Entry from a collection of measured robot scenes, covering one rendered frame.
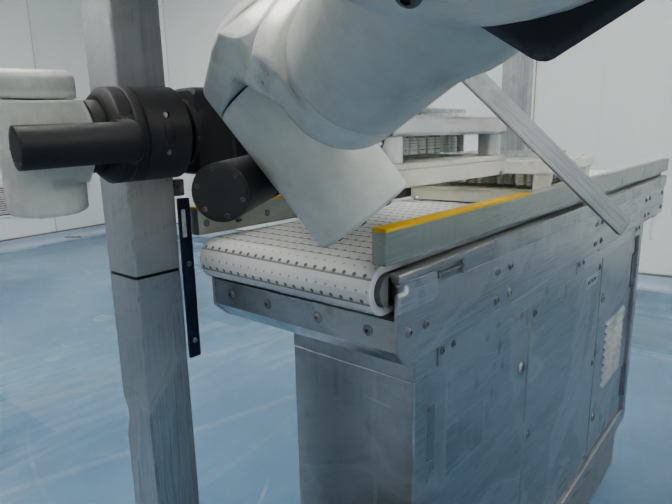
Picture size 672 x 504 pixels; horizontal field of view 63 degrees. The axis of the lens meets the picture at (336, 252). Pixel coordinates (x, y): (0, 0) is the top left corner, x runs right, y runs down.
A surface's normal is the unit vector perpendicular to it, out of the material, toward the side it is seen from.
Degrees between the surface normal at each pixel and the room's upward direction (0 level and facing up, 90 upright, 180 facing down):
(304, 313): 90
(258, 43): 68
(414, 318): 90
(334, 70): 124
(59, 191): 95
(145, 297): 90
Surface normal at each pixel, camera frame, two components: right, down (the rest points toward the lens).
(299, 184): -0.47, 0.46
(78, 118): 0.67, 0.24
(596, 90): -0.55, 0.19
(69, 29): 0.84, 0.10
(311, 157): -0.04, 0.17
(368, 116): -0.13, 0.98
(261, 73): -0.73, 0.61
